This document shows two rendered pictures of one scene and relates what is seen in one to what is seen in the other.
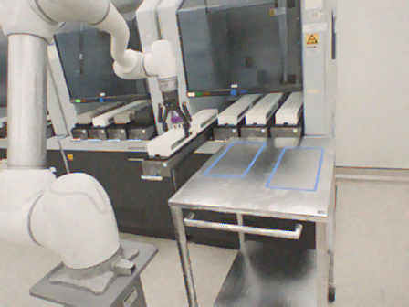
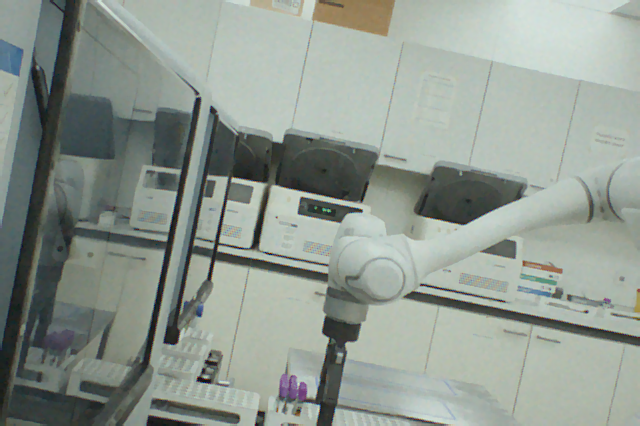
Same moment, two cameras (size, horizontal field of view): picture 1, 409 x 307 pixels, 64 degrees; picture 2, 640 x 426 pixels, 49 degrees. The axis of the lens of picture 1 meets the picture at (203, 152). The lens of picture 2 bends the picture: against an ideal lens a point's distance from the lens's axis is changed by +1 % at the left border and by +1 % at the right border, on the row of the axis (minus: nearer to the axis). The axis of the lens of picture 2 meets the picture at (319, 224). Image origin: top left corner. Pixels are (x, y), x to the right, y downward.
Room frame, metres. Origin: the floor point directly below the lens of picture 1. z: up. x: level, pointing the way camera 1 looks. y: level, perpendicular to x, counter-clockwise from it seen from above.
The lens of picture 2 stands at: (2.22, 1.28, 1.31)
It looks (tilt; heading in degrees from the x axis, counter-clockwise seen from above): 3 degrees down; 241
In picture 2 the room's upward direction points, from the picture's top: 12 degrees clockwise
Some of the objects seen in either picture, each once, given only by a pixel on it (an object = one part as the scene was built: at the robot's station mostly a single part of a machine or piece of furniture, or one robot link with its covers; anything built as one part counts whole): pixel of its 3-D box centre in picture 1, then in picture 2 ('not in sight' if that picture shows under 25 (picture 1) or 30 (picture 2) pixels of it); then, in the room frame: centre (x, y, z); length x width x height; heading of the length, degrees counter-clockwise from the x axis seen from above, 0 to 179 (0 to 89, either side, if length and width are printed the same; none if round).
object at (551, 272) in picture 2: not in sight; (540, 268); (-1.01, -1.75, 1.10); 0.24 x 0.13 x 0.10; 153
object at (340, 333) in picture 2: (171, 100); (338, 341); (1.47, 0.11, 1.01); 0.08 x 0.07 x 0.09; 64
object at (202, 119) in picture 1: (200, 121); (181, 402); (1.72, -0.01, 0.83); 0.30 x 0.10 x 0.06; 154
